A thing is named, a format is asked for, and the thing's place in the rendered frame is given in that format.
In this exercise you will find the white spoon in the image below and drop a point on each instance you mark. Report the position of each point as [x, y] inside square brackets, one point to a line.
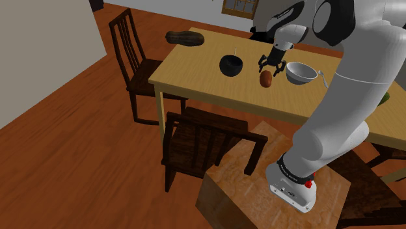
[324, 79]

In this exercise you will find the black bowl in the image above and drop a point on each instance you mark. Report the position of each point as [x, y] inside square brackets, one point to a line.
[231, 66]

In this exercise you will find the wooden framed window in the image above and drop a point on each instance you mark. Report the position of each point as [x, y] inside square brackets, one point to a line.
[240, 7]

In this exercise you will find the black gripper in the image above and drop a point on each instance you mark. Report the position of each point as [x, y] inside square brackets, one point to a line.
[274, 57]

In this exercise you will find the green vegetable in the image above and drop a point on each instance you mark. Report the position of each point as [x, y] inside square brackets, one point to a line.
[384, 99]

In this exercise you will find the light wooden table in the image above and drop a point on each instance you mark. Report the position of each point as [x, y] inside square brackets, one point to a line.
[203, 79]

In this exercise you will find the brown potato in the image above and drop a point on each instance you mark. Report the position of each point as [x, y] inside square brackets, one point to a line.
[265, 79]

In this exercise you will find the tan patterned robot stand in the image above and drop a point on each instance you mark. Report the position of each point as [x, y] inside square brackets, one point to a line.
[244, 196]

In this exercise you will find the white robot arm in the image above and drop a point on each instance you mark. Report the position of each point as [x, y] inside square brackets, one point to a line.
[355, 95]

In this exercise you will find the dark wooden chair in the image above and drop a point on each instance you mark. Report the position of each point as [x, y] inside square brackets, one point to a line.
[368, 193]
[142, 73]
[193, 142]

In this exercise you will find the dark oblong vegetable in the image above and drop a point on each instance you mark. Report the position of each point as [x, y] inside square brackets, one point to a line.
[184, 38]

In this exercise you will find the white bowl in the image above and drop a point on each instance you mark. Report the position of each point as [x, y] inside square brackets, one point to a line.
[299, 74]

